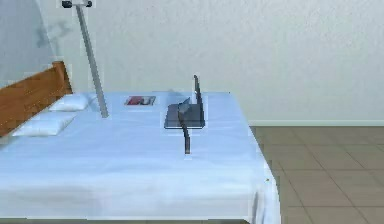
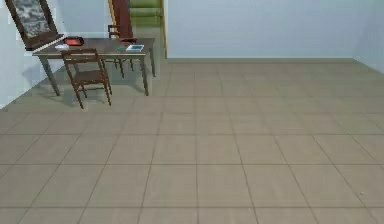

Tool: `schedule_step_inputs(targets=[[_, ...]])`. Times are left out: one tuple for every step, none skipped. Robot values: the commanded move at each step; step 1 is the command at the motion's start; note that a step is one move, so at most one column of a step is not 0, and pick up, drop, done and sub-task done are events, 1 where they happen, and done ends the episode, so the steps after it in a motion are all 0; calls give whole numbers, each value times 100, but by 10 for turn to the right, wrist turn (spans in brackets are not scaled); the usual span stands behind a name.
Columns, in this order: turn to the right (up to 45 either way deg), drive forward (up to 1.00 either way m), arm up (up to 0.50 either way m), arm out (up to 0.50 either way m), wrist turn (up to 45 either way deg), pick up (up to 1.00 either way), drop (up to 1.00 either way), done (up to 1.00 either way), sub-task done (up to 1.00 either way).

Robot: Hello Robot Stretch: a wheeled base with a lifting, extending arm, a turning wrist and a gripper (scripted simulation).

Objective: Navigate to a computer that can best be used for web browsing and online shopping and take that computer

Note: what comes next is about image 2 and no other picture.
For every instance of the brown wooden chair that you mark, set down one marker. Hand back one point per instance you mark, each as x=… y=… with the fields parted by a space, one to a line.
x=116 y=32
x=87 y=76

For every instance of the brown wooden table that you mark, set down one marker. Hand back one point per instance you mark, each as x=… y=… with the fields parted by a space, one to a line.
x=106 y=48

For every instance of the small green object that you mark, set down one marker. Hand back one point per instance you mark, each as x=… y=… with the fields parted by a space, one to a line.
x=120 y=49

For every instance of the reddish brown room door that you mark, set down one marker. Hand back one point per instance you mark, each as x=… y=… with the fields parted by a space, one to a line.
x=122 y=18

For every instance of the white plate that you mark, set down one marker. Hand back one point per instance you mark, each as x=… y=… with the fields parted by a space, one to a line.
x=61 y=47

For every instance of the green sofa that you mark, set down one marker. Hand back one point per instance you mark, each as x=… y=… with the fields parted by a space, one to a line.
x=145 y=12

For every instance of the white and blue book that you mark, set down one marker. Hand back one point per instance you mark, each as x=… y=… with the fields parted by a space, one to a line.
x=135 y=48

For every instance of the dark framed wall picture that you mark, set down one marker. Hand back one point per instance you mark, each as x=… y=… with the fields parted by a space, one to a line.
x=31 y=20

